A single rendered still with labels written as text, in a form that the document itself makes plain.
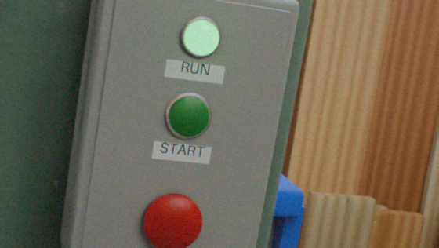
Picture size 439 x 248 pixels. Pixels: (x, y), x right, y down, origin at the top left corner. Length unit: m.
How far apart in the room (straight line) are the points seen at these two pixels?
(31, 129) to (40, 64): 0.04
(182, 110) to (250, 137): 0.04
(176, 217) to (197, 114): 0.05
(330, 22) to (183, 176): 1.42
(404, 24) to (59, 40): 1.52
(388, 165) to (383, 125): 0.10
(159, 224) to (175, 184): 0.02
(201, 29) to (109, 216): 0.11
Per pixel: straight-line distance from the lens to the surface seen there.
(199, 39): 0.41
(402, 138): 1.98
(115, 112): 0.42
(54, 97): 0.48
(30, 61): 0.47
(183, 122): 0.42
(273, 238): 1.36
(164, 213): 0.43
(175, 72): 0.42
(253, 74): 0.43
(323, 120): 1.86
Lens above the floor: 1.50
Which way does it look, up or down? 12 degrees down
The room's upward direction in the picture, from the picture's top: 10 degrees clockwise
